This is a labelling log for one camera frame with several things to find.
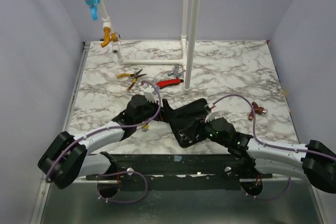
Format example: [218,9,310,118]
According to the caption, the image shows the orange faucet tap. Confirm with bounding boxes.
[101,27,120,48]

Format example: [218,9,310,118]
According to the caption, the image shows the silver hair scissors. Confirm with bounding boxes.
[178,130,187,142]

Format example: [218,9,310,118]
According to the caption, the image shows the red utility knife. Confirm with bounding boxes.
[156,78,184,89]

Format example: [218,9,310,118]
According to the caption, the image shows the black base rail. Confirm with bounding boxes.
[52,153,266,190]

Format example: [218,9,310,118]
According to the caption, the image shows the white PVC pipe frame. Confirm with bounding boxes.
[98,0,201,93]

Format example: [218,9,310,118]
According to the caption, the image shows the black fabric tool case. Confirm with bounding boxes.
[168,98,208,148]

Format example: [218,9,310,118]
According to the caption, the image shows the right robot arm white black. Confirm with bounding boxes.
[192,118,335,194]

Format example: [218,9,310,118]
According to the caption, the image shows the blue faucet tap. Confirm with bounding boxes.
[85,0,100,21]

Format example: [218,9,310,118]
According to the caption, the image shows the brown faucet tap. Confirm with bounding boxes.
[248,102,268,121]

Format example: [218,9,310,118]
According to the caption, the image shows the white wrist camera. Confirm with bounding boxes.
[143,86,158,103]
[204,103,218,123]

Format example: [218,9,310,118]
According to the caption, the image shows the yellow grey hair clips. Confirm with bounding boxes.
[142,126,149,132]

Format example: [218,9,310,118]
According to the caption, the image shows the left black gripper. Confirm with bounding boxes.
[135,95,177,125]

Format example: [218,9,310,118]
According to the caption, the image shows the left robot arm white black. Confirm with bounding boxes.
[37,94,173,189]

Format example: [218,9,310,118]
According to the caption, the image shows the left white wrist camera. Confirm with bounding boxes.
[143,86,158,103]

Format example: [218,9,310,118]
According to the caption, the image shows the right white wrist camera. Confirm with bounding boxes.
[204,103,218,123]

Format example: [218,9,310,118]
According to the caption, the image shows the yellow handled pliers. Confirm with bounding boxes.
[117,69,146,90]

